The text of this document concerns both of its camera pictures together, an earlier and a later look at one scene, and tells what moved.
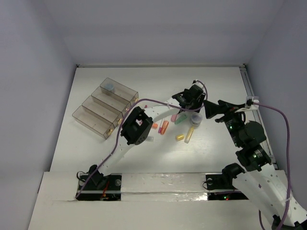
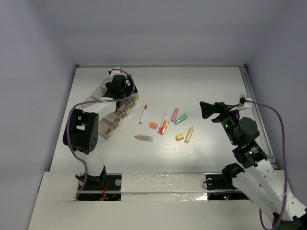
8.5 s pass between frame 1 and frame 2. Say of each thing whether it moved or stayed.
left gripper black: moved
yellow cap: stayed
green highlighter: stayed
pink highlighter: stayed
